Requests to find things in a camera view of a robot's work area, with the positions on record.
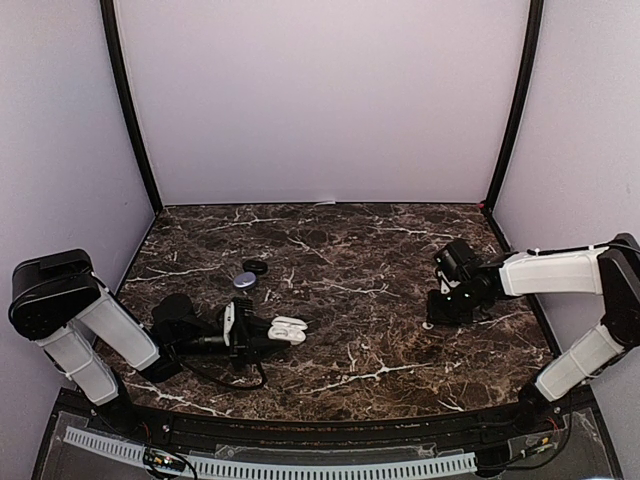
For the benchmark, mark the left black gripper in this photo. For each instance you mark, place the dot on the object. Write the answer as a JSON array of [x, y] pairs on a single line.
[[247, 339]]

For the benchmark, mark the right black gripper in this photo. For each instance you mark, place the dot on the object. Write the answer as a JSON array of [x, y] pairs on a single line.
[[437, 315]]

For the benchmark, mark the white charging case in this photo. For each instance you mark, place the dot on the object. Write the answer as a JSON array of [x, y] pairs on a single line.
[[297, 330]]

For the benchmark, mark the purple charging case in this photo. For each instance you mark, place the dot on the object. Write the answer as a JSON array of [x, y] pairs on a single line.
[[245, 281]]

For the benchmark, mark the black earbud charging case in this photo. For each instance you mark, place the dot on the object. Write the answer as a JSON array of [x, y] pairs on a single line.
[[255, 266]]

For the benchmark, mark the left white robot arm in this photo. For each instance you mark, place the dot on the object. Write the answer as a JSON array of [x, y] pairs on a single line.
[[55, 298]]

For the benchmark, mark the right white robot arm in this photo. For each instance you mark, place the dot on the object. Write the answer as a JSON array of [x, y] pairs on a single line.
[[600, 280]]

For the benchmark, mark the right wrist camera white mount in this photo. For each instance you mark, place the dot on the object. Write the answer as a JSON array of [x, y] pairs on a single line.
[[445, 287]]

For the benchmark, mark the right black frame post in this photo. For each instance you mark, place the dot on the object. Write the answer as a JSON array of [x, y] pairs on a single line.
[[521, 89]]

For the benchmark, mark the black frame post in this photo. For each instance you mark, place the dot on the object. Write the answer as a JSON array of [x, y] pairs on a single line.
[[118, 67], [521, 89]]

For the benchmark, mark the left black frame post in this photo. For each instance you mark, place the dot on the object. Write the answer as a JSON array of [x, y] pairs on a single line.
[[118, 67]]

